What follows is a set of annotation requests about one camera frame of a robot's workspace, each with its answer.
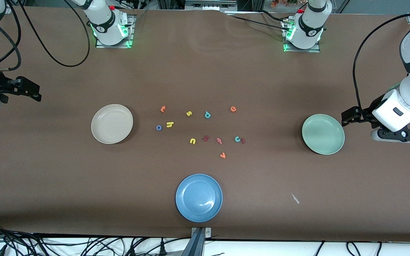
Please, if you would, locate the green round plate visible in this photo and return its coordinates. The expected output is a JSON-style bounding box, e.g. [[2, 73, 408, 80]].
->
[[301, 114, 345, 155]]

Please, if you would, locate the brown table mat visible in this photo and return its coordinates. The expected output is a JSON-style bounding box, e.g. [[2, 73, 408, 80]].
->
[[0, 5, 410, 243]]

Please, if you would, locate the beige round plate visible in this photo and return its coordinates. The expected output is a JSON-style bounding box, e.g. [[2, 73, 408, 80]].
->
[[91, 104, 134, 144]]

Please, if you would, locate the orange decorative foliage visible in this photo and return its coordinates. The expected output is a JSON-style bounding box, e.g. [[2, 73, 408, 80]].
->
[[271, 0, 305, 8]]

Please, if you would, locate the blue round plate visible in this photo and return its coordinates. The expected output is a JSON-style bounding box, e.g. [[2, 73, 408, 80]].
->
[[175, 174, 223, 223]]

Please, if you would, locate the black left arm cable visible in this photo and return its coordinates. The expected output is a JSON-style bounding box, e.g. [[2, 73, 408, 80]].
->
[[353, 12, 410, 119]]

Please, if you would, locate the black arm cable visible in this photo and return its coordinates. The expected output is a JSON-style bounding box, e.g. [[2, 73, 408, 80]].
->
[[353, 12, 410, 119], [0, 0, 91, 71]]

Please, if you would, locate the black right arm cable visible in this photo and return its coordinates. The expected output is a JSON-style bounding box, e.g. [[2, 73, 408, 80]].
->
[[0, 0, 91, 71]]

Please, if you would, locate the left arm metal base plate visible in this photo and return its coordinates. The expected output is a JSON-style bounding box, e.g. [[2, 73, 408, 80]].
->
[[283, 20, 321, 53]]

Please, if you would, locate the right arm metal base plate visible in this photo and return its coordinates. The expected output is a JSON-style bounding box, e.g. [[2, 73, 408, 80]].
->
[[96, 14, 135, 48]]

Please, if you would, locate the black cable on table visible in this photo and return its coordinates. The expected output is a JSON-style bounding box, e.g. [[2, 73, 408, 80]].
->
[[260, 10, 288, 22], [225, 14, 288, 32]]

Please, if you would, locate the black cable tangle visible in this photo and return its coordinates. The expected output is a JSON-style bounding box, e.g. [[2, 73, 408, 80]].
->
[[0, 221, 191, 256]]

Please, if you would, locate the aluminium camera mount profile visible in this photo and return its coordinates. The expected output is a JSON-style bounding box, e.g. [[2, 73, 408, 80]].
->
[[182, 227, 212, 256]]

